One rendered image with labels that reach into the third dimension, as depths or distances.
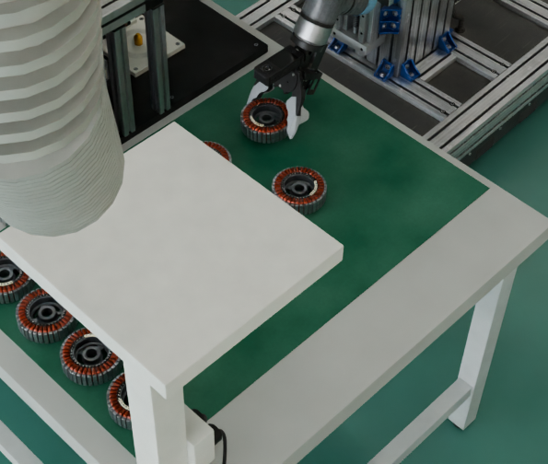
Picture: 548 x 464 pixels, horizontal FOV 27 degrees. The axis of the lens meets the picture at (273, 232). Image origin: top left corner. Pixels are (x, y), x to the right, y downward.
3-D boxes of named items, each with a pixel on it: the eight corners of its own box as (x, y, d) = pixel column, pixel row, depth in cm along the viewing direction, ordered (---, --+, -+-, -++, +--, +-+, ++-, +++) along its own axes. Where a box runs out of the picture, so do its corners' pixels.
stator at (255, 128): (267, 100, 254) (267, 87, 251) (303, 126, 248) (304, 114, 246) (229, 126, 249) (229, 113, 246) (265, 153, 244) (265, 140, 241)
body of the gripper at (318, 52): (313, 98, 248) (335, 48, 243) (288, 98, 241) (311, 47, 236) (288, 80, 252) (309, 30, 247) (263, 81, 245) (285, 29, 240)
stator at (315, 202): (264, 210, 234) (264, 197, 232) (280, 172, 242) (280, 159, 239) (318, 222, 233) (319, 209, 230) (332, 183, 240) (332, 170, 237)
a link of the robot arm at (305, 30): (319, 29, 234) (290, 10, 238) (309, 49, 236) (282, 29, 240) (340, 29, 240) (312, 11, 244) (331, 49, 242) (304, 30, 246)
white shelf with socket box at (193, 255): (185, 296, 219) (174, 120, 185) (327, 415, 203) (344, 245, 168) (37, 407, 203) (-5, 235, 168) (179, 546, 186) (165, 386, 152)
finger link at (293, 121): (314, 137, 247) (312, 94, 246) (297, 139, 242) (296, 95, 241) (302, 137, 249) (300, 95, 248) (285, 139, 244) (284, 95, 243)
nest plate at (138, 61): (142, 18, 272) (142, 14, 271) (185, 48, 265) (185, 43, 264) (92, 46, 264) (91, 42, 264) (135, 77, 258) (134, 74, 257)
